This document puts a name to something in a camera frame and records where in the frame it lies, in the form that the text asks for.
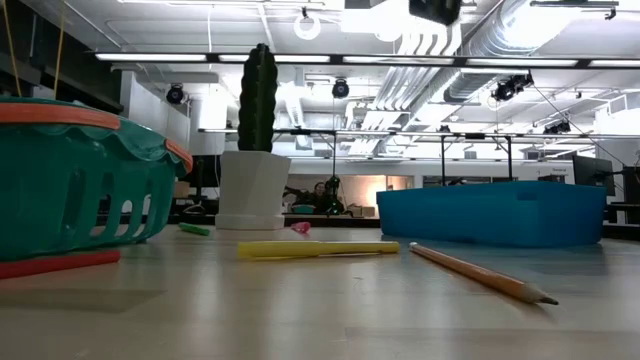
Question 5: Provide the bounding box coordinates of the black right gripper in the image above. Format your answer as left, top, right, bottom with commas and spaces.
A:
408, 0, 463, 27

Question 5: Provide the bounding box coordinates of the orange wooden pencil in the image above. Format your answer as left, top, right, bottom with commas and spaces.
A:
408, 241, 560, 307

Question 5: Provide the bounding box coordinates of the yellow pen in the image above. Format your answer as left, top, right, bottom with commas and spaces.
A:
236, 240, 402, 261

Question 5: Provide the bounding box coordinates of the green pen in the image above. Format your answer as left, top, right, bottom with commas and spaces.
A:
177, 221, 212, 237

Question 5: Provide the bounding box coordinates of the green basket with orange handles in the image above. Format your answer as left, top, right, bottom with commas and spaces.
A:
0, 95, 194, 263

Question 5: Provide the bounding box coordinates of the black track spotlight cluster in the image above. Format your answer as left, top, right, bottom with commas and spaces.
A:
490, 72, 535, 103
543, 119, 572, 135

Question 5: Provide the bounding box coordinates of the overhead light bar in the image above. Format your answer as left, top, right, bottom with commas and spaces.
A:
93, 51, 640, 70

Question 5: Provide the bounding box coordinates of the green cactus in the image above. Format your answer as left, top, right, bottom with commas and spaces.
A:
236, 42, 279, 153

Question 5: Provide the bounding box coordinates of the blue plastic bin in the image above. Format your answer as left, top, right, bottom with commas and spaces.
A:
375, 180, 608, 250

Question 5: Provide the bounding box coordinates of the cardboard box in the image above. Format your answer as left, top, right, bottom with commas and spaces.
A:
348, 203, 377, 219

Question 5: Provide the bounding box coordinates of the person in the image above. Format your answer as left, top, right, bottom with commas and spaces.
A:
309, 181, 329, 206

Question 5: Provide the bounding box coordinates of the black computer monitor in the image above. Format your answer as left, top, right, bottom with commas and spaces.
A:
184, 154, 223, 189
571, 154, 617, 197

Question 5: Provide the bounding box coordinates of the white hexagonal plant pot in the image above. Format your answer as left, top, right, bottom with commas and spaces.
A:
215, 150, 292, 232

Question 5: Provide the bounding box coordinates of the red pencil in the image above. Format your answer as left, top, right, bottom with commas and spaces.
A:
0, 249, 122, 281

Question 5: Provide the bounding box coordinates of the silver ventilation duct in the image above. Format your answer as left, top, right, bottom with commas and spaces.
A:
442, 0, 581, 104

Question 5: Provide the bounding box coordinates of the white ring light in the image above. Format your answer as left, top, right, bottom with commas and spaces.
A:
292, 12, 323, 42

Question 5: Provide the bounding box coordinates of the black background frame stand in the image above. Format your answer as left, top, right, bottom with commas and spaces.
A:
272, 127, 516, 189

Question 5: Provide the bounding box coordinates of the yellow power cable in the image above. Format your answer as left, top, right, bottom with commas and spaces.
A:
53, 0, 68, 97

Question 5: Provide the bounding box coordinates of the yellow hanging cord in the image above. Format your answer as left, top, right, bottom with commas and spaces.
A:
1, 0, 22, 97

